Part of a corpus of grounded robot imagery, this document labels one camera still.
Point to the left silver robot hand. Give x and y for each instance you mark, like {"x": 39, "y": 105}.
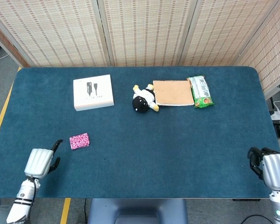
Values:
{"x": 37, "y": 162}

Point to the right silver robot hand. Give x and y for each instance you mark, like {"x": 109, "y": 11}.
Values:
{"x": 275, "y": 169}

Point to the pink patterned pouch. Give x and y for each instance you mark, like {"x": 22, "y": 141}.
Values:
{"x": 79, "y": 141}

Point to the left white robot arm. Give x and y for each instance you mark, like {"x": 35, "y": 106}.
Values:
{"x": 21, "y": 200}

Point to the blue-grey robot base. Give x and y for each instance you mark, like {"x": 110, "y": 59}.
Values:
{"x": 137, "y": 211}

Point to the black table control panel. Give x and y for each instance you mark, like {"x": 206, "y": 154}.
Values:
{"x": 246, "y": 200}

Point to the yellow floor tape strip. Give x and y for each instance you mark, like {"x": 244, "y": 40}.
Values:
{"x": 65, "y": 211}
{"x": 2, "y": 114}

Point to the blue felt table cover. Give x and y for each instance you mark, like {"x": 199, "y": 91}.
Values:
{"x": 140, "y": 144}

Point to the green snack packet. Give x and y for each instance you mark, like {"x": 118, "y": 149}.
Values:
{"x": 201, "y": 92}

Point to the woven bamboo screen panel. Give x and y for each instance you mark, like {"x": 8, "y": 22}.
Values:
{"x": 226, "y": 32}
{"x": 51, "y": 32}
{"x": 273, "y": 53}
{"x": 147, "y": 32}

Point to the black-headed plush doll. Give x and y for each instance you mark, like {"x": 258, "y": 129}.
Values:
{"x": 142, "y": 100}

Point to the brown spiral notebook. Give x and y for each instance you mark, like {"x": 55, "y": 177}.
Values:
{"x": 173, "y": 93}

